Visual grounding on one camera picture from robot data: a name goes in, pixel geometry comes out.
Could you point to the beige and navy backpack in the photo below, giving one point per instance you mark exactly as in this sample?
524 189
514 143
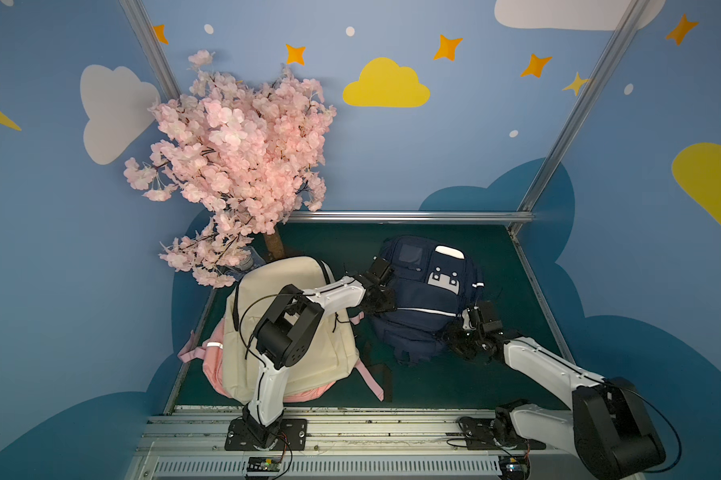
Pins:
253 294

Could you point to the aluminium back rail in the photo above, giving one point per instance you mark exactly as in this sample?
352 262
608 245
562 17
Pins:
410 217

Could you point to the right green circuit board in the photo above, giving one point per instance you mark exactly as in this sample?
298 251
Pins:
513 468

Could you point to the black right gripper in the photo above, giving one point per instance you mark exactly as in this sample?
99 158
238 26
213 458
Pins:
468 339

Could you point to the aluminium corner post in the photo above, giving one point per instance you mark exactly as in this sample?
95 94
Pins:
613 53
142 27

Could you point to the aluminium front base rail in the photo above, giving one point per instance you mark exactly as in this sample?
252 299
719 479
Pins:
342 443

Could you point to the green circuit board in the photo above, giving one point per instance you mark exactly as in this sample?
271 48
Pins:
513 468
265 467

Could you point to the aluminium left corner post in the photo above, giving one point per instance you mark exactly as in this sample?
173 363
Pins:
142 27

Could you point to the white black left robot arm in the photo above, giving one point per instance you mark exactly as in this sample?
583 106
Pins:
287 328

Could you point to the navy blue backpack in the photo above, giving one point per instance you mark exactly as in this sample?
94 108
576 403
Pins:
435 286

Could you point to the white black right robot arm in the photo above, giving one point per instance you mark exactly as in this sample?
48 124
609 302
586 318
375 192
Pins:
605 422

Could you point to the aluminium right corner post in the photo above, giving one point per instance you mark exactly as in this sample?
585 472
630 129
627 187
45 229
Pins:
613 53

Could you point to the pink artificial blossom tree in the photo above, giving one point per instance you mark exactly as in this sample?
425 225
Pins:
249 155

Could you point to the left green circuit board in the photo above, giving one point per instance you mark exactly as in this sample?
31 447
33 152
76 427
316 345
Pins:
265 467

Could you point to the pink backpack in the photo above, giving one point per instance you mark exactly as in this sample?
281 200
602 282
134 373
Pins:
216 366

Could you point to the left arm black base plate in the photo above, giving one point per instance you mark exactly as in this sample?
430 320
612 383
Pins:
247 435

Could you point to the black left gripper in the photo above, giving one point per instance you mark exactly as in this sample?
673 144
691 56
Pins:
382 297

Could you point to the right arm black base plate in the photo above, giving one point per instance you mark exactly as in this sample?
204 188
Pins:
489 433

